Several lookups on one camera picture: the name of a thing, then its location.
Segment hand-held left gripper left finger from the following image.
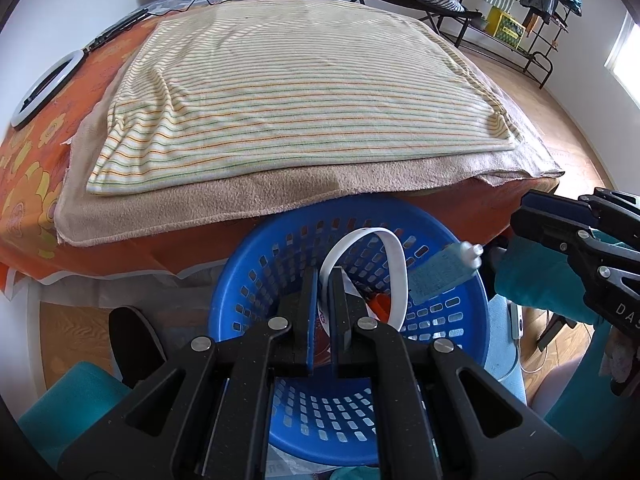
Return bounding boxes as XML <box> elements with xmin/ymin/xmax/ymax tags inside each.
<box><xmin>57</xmin><ymin>265</ymin><xmax>321</xmax><ymax>480</ymax></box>

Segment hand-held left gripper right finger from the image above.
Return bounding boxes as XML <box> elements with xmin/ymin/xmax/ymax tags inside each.
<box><xmin>327</xmin><ymin>266</ymin><xmax>583</xmax><ymax>480</ymax></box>

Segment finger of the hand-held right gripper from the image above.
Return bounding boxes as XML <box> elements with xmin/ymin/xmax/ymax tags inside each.
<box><xmin>521</xmin><ymin>187</ymin><xmax>640</xmax><ymax>249</ymax></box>
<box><xmin>510</xmin><ymin>207</ymin><xmax>640</xmax><ymax>333</ymax></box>

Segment orange plastic cap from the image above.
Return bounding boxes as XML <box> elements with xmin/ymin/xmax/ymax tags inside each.
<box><xmin>367</xmin><ymin>292</ymin><xmax>394</xmax><ymax>323</ymax></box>

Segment white lanyard strap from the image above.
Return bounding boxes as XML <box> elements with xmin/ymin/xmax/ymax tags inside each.
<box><xmin>319</xmin><ymin>227</ymin><xmax>407</xmax><ymax>333</ymax></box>

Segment blue cloth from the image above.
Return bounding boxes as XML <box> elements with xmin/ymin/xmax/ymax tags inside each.
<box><xmin>409</xmin><ymin>242</ymin><xmax>485</xmax><ymax>306</ymax></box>

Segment blue plastic basket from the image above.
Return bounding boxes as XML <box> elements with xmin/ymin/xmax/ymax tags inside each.
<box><xmin>207</xmin><ymin>195</ymin><xmax>488</xmax><ymax>467</ymax></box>

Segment white charger device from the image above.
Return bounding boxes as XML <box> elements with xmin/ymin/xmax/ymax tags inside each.
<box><xmin>507</xmin><ymin>302</ymin><xmax>526</xmax><ymax>342</ymax></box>

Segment black drying rack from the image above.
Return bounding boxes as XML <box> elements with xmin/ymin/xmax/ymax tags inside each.
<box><xmin>457</xmin><ymin>0</ymin><xmax>583</xmax><ymax>90</ymax></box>

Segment beige towel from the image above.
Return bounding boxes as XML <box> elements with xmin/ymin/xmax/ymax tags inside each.
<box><xmin>52</xmin><ymin>60</ymin><xmax>566</xmax><ymax>248</ymax></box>

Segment window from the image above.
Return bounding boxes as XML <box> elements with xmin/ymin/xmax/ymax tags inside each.
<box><xmin>604</xmin><ymin>10</ymin><xmax>640</xmax><ymax>107</ymax></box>

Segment yellow crate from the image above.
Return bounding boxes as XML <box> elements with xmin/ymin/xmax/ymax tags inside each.
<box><xmin>486</xmin><ymin>6</ymin><xmax>527</xmax><ymax>50</ymax></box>

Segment striped cream cloth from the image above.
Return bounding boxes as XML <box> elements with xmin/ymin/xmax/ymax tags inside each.
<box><xmin>86</xmin><ymin>0</ymin><xmax>521</xmax><ymax>197</ymax></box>

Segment person's teal pants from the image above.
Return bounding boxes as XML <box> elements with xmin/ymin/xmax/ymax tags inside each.
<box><xmin>19</xmin><ymin>232</ymin><xmax>640</xmax><ymax>480</ymax></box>

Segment orange floral bed sheet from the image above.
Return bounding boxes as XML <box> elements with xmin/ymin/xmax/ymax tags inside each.
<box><xmin>0</xmin><ymin>15</ymin><xmax>561</xmax><ymax>303</ymax></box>

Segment white ring light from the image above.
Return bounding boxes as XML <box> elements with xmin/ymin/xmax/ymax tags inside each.
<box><xmin>10</xmin><ymin>51</ymin><xmax>83</xmax><ymax>132</ymax></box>

